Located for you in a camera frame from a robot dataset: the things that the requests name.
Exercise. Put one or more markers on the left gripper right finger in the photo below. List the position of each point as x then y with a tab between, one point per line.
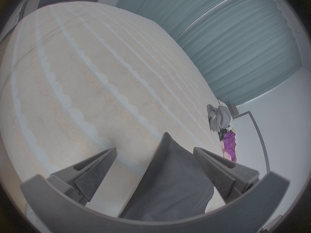
228	176

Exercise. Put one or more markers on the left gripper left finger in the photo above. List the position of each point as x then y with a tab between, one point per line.
90	176

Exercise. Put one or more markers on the black T-shirt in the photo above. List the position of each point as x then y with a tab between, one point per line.
170	178

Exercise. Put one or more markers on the bed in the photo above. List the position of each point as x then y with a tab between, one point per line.
97	81

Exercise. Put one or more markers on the pink garment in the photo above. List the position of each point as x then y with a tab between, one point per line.
225	153

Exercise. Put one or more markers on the purple satin garment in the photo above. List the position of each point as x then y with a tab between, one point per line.
229	142

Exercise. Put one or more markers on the black shiny garment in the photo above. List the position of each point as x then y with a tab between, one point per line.
222	134

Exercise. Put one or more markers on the grey garment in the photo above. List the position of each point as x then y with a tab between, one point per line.
220	118

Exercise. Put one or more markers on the grey bedside table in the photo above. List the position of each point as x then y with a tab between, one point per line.
233	108

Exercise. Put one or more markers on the blue-green curtain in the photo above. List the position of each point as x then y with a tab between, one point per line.
255	52
182	3

